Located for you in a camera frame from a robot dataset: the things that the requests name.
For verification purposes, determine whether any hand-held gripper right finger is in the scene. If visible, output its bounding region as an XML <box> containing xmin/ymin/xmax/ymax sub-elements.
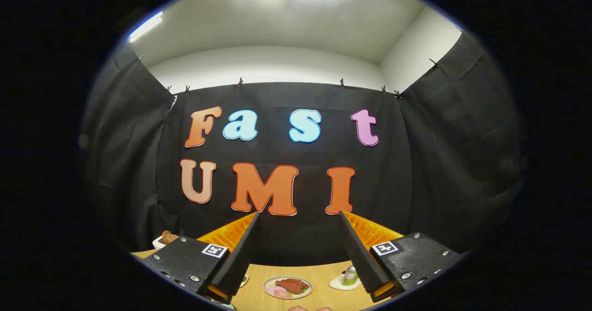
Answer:
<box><xmin>337</xmin><ymin>210</ymin><xmax>463</xmax><ymax>303</ymax></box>

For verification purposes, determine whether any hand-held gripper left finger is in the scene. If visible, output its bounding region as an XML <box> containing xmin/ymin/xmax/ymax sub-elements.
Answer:
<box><xmin>139</xmin><ymin>212</ymin><xmax>260</xmax><ymax>305</ymax></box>

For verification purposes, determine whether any green metal bottle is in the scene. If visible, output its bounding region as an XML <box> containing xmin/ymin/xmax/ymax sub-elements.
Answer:
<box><xmin>342</xmin><ymin>265</ymin><xmax>359</xmax><ymax>287</ymax></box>

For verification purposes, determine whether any white square coaster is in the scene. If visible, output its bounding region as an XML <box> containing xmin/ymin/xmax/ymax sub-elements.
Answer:
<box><xmin>329</xmin><ymin>273</ymin><xmax>362</xmax><ymax>291</ymax></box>

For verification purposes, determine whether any brown meat steak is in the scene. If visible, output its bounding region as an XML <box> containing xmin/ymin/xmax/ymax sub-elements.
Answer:
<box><xmin>275</xmin><ymin>279</ymin><xmax>309</xmax><ymax>295</ymax></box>

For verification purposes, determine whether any white round plate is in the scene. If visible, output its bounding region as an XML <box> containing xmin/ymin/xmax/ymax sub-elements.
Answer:
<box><xmin>263</xmin><ymin>276</ymin><xmax>313</xmax><ymax>300</ymax></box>

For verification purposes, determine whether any row of small cloth clips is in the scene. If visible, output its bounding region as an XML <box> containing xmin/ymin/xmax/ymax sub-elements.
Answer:
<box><xmin>136</xmin><ymin>55</ymin><xmax>441</xmax><ymax>100</ymax></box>

